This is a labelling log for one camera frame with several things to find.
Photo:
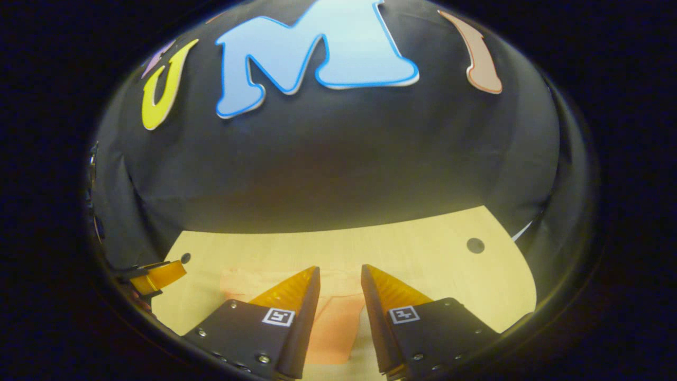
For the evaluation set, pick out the orange T-shirt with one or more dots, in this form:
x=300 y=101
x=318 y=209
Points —
x=333 y=328

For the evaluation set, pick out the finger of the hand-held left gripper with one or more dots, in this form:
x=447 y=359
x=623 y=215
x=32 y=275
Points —
x=158 y=276

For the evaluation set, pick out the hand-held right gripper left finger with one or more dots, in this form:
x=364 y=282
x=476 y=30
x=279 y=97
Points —
x=301 y=328

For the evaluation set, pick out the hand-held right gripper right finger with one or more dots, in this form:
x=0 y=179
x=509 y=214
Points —
x=378 y=328

